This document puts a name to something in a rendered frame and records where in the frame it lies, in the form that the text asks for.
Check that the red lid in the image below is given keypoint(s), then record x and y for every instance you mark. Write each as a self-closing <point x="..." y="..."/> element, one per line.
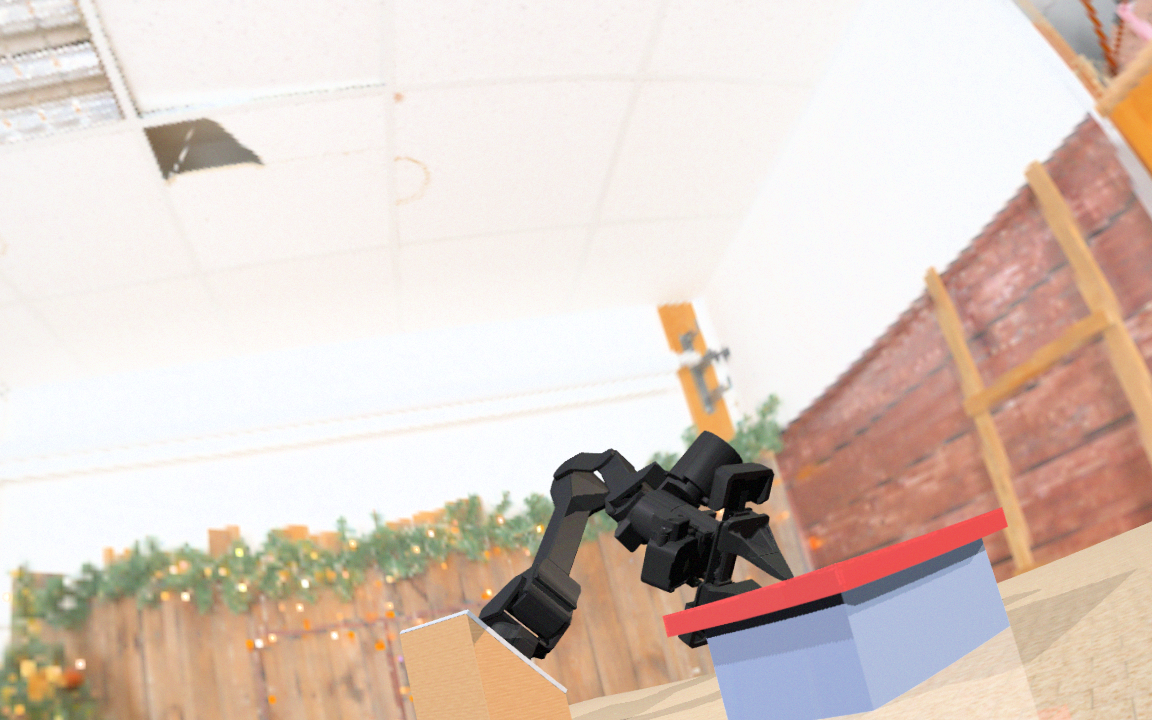
<point x="836" y="578"/>

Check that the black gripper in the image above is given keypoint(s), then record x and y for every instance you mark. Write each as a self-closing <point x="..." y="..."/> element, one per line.
<point x="741" y="532"/>

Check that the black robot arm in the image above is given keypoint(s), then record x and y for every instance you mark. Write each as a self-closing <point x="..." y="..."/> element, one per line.
<point x="544" y="596"/>

